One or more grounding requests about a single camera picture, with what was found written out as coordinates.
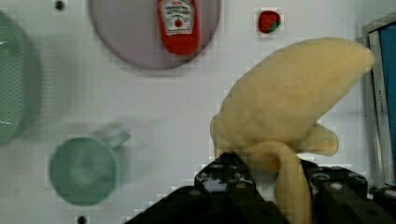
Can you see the grey round plate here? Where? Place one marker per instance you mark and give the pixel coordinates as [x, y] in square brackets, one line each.
[130, 29]

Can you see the green perforated colander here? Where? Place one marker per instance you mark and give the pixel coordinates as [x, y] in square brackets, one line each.
[20, 75]

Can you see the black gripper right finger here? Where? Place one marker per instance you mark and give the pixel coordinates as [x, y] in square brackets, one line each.
[341, 196]

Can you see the red plush ketchup bottle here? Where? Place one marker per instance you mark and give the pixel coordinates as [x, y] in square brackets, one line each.
[179, 26]

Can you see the green mug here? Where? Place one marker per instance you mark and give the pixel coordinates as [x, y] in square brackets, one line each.
[84, 171]

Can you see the red plush strawberry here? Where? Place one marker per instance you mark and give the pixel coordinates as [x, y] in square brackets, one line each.
[269, 21]

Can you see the yellow plush banana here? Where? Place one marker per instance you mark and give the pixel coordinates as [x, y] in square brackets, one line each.
[270, 115]

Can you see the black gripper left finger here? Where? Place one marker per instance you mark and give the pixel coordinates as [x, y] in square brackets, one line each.
[225, 176]

